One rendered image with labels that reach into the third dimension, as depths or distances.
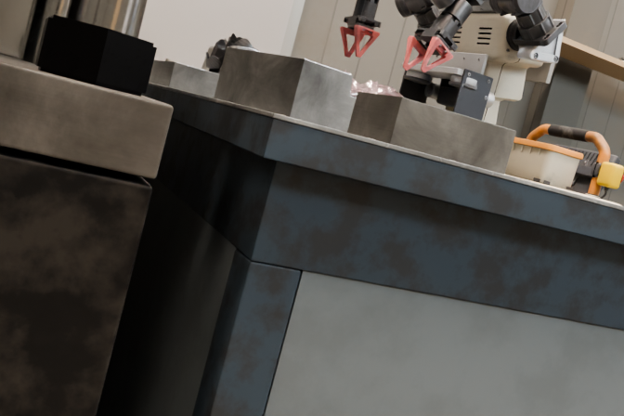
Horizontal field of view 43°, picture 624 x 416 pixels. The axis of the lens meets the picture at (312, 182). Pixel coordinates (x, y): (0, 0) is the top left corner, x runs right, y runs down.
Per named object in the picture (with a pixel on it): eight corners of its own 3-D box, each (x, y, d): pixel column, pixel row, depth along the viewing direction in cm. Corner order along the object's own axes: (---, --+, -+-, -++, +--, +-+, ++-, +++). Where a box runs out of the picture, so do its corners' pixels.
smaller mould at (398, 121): (451, 162, 131) (462, 122, 131) (504, 175, 117) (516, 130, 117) (345, 134, 123) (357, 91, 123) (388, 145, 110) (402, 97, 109)
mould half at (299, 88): (384, 146, 190) (396, 101, 189) (466, 167, 170) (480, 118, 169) (213, 99, 158) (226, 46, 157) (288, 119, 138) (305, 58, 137)
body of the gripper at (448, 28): (438, 34, 179) (457, 10, 180) (411, 33, 188) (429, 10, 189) (454, 54, 182) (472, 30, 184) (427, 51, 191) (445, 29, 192)
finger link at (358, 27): (350, 53, 199) (359, 17, 198) (338, 53, 205) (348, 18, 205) (373, 60, 201) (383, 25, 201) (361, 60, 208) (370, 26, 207)
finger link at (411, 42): (409, 60, 181) (432, 30, 182) (390, 58, 187) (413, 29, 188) (425, 80, 184) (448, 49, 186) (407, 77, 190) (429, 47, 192)
